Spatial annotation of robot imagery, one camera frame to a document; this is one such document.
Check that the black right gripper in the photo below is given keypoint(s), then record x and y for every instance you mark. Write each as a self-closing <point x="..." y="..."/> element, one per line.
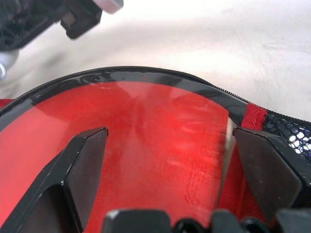
<point x="26" y="21"/>

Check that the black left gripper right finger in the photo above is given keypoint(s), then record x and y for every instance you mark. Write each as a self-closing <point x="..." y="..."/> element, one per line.
<point x="272" y="170"/>

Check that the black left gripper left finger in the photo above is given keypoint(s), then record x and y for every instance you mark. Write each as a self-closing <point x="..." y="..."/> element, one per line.
<point x="73" y="174"/>

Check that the black and red paddle case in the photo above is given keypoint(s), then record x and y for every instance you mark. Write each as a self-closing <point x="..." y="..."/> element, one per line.
<point x="253" y="119"/>

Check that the red table tennis paddle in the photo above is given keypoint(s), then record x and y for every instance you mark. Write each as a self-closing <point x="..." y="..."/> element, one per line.
<point x="145" y="150"/>

